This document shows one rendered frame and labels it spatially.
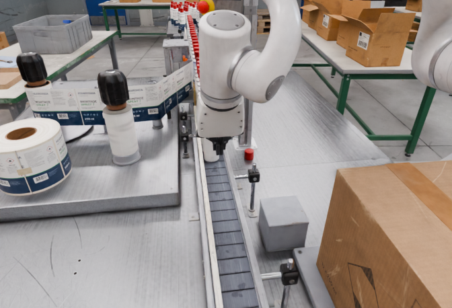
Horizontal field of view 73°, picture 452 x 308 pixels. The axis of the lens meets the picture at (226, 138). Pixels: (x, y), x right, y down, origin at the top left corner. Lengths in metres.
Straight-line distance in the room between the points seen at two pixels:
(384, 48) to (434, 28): 1.79
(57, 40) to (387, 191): 2.65
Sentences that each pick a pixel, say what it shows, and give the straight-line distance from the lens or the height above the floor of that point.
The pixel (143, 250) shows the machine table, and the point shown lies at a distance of 0.83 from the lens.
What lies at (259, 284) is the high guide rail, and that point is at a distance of 0.59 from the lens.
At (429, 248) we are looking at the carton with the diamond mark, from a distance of 0.51.
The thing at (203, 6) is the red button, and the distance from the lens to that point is 1.05.
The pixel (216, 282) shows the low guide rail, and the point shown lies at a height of 0.92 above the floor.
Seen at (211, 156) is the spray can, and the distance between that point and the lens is 0.99.
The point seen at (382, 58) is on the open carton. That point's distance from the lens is 2.56.
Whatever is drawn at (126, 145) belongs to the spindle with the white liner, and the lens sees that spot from 1.01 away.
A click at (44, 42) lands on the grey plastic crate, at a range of 2.92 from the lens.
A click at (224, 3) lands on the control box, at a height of 1.34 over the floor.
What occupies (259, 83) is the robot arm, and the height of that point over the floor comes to 1.29.
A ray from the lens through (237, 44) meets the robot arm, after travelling 0.50.
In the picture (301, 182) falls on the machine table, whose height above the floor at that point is 0.83.
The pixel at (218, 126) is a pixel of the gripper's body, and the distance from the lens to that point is 0.64.
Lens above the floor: 1.45
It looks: 30 degrees down
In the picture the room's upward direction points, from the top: straight up
